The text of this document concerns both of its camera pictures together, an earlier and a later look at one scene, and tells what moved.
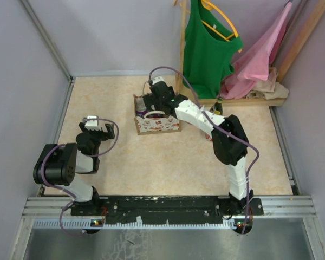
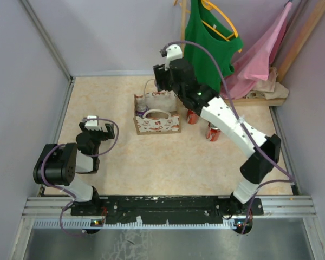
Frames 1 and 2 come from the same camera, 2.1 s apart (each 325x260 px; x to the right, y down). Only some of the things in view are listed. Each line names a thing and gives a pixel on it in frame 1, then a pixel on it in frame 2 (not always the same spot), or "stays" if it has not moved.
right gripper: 149,100 → 161,75
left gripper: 110,134 stays
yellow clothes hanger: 211,5 stays
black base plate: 207,209 stays
